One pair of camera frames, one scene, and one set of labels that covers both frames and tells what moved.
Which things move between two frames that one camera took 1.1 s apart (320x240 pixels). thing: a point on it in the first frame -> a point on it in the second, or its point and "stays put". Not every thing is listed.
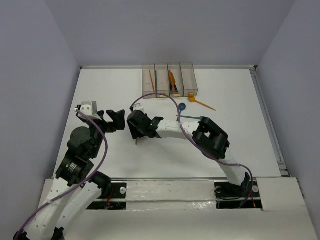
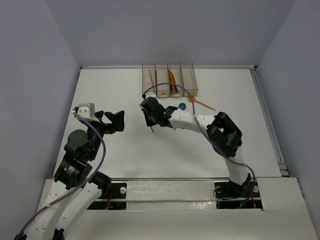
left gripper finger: x=118 y=118 stays put
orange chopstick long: x=152 y=81 stays put
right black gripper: x=135 y=132 -> x=149 y=122
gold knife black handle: x=171 y=82 stays put
